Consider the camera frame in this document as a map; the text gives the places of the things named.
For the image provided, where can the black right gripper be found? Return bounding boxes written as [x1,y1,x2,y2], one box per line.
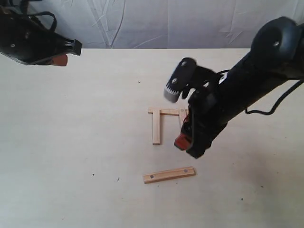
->
[163,57,227,159]

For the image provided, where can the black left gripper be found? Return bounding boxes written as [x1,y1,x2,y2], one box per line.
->
[0,4,82,67]

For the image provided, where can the wood strip with two magnets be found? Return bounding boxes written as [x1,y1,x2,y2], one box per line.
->
[142,167,196,184]

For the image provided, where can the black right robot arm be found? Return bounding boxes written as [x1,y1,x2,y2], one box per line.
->
[164,17,304,158]

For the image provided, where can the long horizontal wood strip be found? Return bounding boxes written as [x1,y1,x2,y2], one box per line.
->
[148,108,180,116]

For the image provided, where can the wood strip at edge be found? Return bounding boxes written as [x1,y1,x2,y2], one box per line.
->
[152,108,160,145]

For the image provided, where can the white backdrop cloth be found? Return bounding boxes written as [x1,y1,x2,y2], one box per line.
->
[28,0,304,48]

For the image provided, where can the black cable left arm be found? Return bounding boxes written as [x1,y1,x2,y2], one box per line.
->
[14,0,57,33]

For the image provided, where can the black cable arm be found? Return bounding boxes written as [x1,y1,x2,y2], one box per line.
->
[14,0,57,33]
[244,80,304,116]

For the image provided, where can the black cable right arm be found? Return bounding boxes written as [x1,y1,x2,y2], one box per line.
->
[244,80,304,116]

